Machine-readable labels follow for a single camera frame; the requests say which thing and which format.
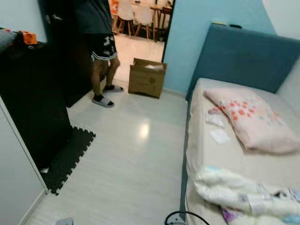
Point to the small black object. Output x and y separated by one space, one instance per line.
235 26

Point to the clear plastic wrapper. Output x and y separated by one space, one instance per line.
215 117

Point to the brown cardboard box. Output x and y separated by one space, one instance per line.
146 82

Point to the black door frame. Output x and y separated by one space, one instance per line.
168 28

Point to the bed with beige sheet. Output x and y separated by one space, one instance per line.
201 154

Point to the white cabinet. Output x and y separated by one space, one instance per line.
16 173

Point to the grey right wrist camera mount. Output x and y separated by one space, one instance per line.
176 220

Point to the white dining chair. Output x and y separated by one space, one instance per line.
144 15
125 10

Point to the teal upholstered headboard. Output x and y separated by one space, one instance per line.
243 56

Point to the person in dark shorts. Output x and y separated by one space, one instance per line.
96 18

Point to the cream cartoon print duvet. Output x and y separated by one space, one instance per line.
234 187

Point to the grey cloth bundle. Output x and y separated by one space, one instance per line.
9 38

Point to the black cabinet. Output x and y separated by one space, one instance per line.
33 93

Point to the white crumpled paper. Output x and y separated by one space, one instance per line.
154 67

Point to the small tan object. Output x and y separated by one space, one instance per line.
219 23

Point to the orange plastic object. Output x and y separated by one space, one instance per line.
29 38

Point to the black foam floor mat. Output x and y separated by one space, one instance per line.
70 157

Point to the pink pillow with orange dots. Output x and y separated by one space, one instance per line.
258 119

